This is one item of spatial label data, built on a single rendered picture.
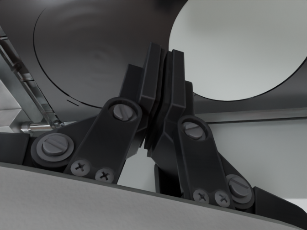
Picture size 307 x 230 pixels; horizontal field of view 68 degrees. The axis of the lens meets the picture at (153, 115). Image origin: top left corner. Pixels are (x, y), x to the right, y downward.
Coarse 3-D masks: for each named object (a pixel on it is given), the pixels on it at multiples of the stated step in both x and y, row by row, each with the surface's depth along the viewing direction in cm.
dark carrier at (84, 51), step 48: (0, 0) 15; (48, 0) 15; (96, 0) 15; (144, 0) 15; (48, 48) 18; (96, 48) 17; (144, 48) 17; (48, 96) 21; (96, 96) 21; (288, 96) 19
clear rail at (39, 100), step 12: (0, 36) 17; (0, 48) 18; (12, 48) 18; (12, 60) 18; (24, 72) 19; (24, 84) 20; (36, 84) 21; (36, 96) 21; (48, 108) 22; (48, 120) 23
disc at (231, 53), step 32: (192, 0) 14; (224, 0) 14; (256, 0) 14; (288, 0) 14; (192, 32) 16; (224, 32) 16; (256, 32) 16; (288, 32) 15; (192, 64) 18; (224, 64) 17; (256, 64) 17; (288, 64) 17; (224, 96) 20
